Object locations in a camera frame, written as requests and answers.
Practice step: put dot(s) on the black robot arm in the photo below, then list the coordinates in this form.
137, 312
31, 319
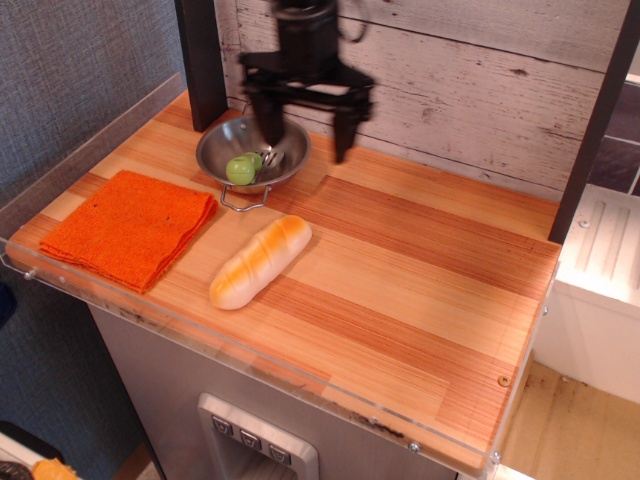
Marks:
305, 6

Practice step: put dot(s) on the grey toy fridge cabinet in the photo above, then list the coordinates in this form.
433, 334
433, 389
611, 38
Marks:
165, 380

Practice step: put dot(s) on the dark right shelf post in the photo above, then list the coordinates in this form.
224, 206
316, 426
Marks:
604, 107

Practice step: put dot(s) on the dark shelf post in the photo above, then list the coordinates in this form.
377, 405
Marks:
604, 107
202, 58

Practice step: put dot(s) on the green handled grey spatula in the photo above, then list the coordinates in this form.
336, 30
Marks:
252, 166

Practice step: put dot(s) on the dark left shelf post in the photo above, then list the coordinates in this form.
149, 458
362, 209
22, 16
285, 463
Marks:
202, 58

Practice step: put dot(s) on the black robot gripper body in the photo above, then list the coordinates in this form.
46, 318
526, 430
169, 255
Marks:
305, 69

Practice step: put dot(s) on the orange object bottom left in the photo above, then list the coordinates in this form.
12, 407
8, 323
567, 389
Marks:
53, 469

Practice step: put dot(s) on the silver dispenser panel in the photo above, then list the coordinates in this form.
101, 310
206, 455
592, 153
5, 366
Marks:
250, 442

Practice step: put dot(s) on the orange folded cloth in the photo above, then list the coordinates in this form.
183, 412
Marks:
131, 230

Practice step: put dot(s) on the toy bread loaf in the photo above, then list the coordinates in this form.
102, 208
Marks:
259, 262

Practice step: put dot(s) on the white toy sink unit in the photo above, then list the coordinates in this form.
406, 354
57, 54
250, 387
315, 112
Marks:
590, 326

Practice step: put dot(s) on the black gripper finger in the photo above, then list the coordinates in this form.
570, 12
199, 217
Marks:
345, 123
268, 113

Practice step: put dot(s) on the steel pan with handles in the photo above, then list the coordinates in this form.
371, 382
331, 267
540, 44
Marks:
237, 136

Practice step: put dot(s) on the clear acrylic edge guard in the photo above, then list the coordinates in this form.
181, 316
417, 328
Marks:
410, 312

